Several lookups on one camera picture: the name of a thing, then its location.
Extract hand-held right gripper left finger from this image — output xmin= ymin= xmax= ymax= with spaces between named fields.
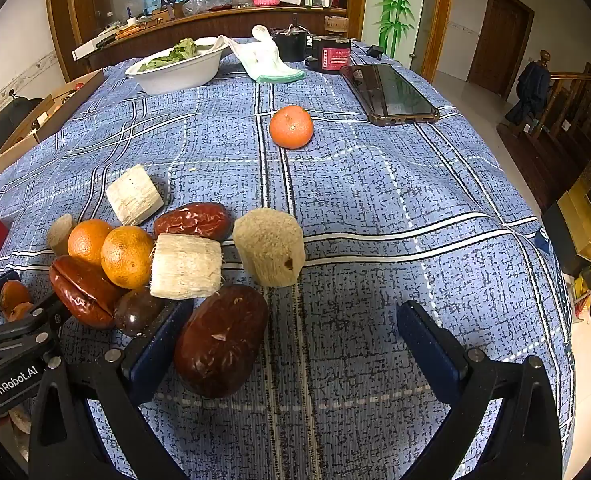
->
xmin=28 ymin=301 xmax=195 ymax=480

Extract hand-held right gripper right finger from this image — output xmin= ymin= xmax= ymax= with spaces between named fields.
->
xmin=396 ymin=300 xmax=563 ymax=480

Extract small orange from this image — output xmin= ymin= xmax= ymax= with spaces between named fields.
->
xmin=6 ymin=302 xmax=35 ymax=322
xmin=0 ymin=280 xmax=32 ymax=317

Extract split red date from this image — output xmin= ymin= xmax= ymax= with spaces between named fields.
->
xmin=49 ymin=255 xmax=126 ymax=330

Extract dark purple passion fruit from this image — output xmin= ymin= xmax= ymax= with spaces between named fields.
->
xmin=113 ymin=287 xmax=166 ymax=338

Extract large dark red date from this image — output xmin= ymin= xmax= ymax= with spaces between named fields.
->
xmin=173 ymin=284 xmax=270 ymax=400

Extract small sugarcane piece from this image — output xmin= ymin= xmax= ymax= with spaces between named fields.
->
xmin=46 ymin=213 xmax=79 ymax=257

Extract blue checked tablecloth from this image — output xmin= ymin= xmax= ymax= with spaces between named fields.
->
xmin=0 ymin=35 xmax=576 ymax=480

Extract wrinkled red date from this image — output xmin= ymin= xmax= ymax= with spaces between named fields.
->
xmin=153 ymin=202 xmax=232 ymax=241

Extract black bag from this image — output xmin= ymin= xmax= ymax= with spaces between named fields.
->
xmin=0 ymin=95 xmax=46 ymax=181

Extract cardboard box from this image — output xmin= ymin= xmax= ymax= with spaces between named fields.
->
xmin=0 ymin=68 xmax=105 ymax=175

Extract golden box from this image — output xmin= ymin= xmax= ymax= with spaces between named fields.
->
xmin=543 ymin=160 xmax=591 ymax=276

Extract smartphone in brown case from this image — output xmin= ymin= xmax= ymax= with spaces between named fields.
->
xmin=339 ymin=63 xmax=440 ymax=127

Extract white board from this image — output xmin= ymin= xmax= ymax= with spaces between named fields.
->
xmin=72 ymin=35 xmax=121 ymax=61

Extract orange mandarin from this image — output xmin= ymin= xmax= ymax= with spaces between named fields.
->
xmin=269 ymin=105 xmax=314 ymax=150

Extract dark coat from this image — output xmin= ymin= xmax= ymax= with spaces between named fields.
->
xmin=505 ymin=50 xmax=556 ymax=126

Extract white bowl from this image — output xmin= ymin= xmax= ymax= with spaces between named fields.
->
xmin=124 ymin=36 xmax=231 ymax=96

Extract wooden stair railing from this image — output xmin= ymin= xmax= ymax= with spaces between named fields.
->
xmin=525 ymin=60 xmax=591 ymax=161

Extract green leafy vegetables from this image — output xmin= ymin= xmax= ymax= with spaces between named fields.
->
xmin=138 ymin=37 xmax=199 ymax=73

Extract black jar with red label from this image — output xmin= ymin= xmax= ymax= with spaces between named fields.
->
xmin=304 ymin=35 xmax=353 ymax=75

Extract brown wooden door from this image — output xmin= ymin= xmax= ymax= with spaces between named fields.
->
xmin=467 ymin=0 xmax=535 ymax=101

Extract white sock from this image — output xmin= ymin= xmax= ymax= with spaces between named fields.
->
xmin=217 ymin=25 xmax=307 ymax=84

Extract black pot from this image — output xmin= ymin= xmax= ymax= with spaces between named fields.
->
xmin=272 ymin=12 xmax=310 ymax=63

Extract clear plastic bag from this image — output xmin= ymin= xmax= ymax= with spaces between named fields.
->
xmin=182 ymin=0 xmax=234 ymax=16

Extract green bamboo wall picture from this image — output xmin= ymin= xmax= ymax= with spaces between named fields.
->
xmin=373 ymin=0 xmax=426 ymax=58

